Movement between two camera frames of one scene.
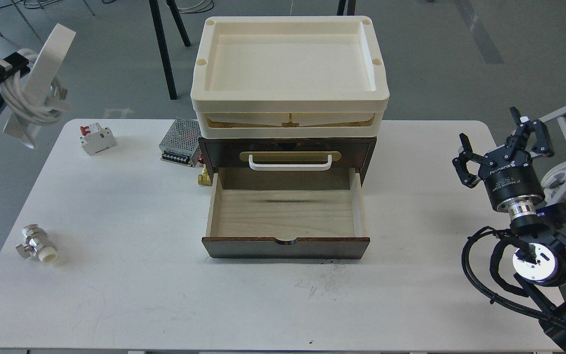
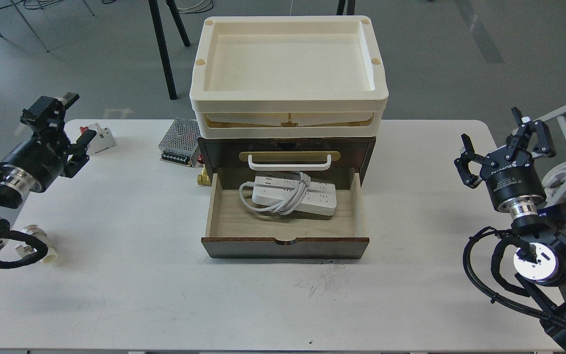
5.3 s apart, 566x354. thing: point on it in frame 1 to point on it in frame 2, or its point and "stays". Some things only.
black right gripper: x=507 y=172 stays
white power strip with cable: x=37 y=98 to x=282 y=192
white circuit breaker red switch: x=94 y=138 stays
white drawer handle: x=291 y=167 stays
